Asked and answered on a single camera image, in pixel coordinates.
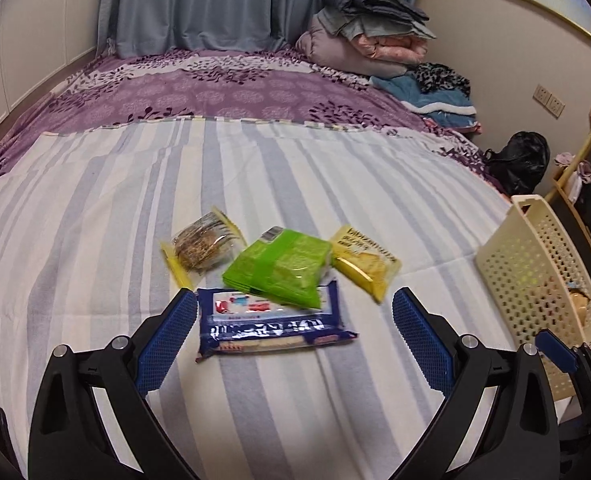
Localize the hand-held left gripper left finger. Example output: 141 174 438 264
28 287 199 480

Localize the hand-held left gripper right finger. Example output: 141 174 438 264
390 286 562 480

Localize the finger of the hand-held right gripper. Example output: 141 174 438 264
534 329 591 397

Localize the blue cracker packet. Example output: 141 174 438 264
195 280 360 363

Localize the cream perforated plastic basket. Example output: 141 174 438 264
475 194 591 376

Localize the yellow chips packet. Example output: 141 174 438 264
328 225 403 305

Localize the clear brown cake packet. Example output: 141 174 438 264
160 205 248 291

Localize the bright green snack packet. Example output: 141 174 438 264
222 227 339 311

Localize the grey striped bedsheet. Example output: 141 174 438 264
0 115 576 480

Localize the wooden curved shelf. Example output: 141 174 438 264
545 45 591 321

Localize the black backpack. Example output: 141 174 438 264
483 131 551 196

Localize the blue fleece blanket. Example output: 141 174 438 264
370 75 479 128

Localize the purple floral bedsheet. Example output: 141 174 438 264
0 47 506 201

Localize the leopard print cloth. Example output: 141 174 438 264
413 62 471 98

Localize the pink floral folded quilt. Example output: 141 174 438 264
343 30 429 63

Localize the mauve folded quilt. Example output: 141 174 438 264
295 15 426 81

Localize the light grey folded sheet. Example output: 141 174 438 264
318 10 366 41

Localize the white wardrobe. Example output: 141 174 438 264
0 0 108 161

